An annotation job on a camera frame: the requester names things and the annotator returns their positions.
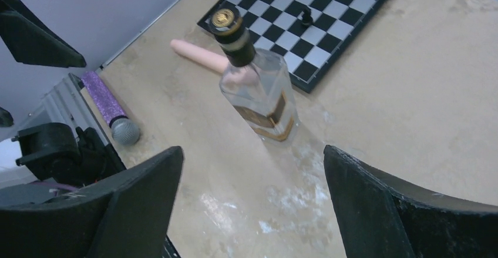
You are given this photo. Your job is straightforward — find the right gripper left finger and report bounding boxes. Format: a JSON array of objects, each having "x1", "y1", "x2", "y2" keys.
[{"x1": 1, "y1": 146, "x2": 184, "y2": 257}]

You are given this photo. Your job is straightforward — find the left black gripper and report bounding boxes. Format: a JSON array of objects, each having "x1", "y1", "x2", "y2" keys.
[{"x1": 1, "y1": 0, "x2": 86, "y2": 68}]

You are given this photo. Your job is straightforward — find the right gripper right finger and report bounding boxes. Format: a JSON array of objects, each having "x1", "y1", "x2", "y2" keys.
[{"x1": 324, "y1": 145, "x2": 497, "y2": 257}]

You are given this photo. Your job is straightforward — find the clear square liquor bottle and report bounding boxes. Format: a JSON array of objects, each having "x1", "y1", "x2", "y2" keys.
[{"x1": 208, "y1": 5, "x2": 299, "y2": 142}]

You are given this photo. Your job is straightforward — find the purple glitter microphone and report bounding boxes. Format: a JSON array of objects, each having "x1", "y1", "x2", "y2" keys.
[{"x1": 81, "y1": 71, "x2": 140, "y2": 146}]

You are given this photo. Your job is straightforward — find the black chess pawn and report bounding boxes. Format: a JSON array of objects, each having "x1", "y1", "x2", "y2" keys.
[{"x1": 301, "y1": 6, "x2": 314, "y2": 28}]

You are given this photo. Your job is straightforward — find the black white chessboard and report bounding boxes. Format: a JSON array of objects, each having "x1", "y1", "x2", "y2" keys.
[{"x1": 217, "y1": 0, "x2": 386, "y2": 93}]

